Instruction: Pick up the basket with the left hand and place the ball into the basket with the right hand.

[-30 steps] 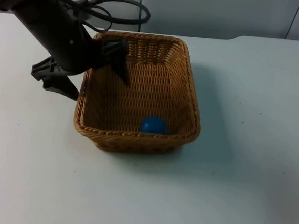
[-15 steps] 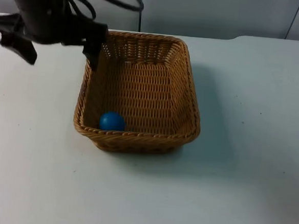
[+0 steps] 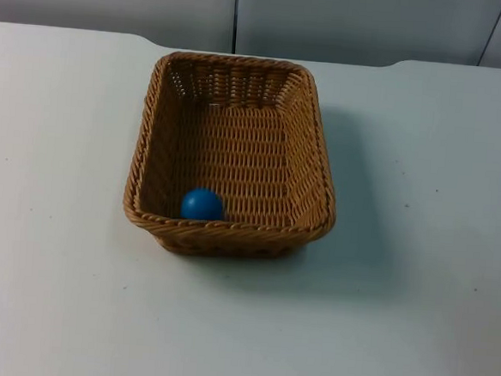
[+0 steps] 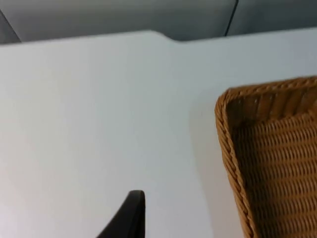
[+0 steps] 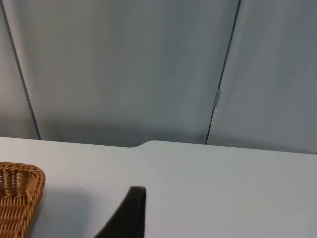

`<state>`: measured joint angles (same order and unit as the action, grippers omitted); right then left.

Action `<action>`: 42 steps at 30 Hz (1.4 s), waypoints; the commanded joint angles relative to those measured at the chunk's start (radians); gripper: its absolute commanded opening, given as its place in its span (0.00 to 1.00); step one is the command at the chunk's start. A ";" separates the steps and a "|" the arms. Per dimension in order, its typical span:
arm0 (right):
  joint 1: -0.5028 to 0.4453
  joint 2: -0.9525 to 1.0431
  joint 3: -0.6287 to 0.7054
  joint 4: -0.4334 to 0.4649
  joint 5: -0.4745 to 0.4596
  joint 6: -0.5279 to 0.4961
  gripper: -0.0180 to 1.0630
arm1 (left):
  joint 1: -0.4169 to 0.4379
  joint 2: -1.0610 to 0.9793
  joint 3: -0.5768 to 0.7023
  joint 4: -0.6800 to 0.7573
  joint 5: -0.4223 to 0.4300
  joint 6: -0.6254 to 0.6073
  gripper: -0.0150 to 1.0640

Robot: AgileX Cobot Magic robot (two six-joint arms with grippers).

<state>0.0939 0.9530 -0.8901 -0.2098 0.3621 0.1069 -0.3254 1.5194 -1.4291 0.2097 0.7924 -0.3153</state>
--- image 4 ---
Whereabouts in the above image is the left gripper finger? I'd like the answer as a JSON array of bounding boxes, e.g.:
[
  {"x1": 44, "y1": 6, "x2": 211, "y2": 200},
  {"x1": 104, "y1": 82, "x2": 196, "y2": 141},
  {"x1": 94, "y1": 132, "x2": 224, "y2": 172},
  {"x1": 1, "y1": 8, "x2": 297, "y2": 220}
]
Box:
[{"x1": 96, "y1": 190, "x2": 146, "y2": 238}]

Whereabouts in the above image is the pale brown wicker basket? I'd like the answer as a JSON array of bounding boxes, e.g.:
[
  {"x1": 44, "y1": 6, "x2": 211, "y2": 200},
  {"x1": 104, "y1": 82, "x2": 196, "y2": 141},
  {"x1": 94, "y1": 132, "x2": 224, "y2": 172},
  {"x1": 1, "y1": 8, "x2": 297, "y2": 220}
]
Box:
[{"x1": 214, "y1": 76, "x2": 317, "y2": 238}]

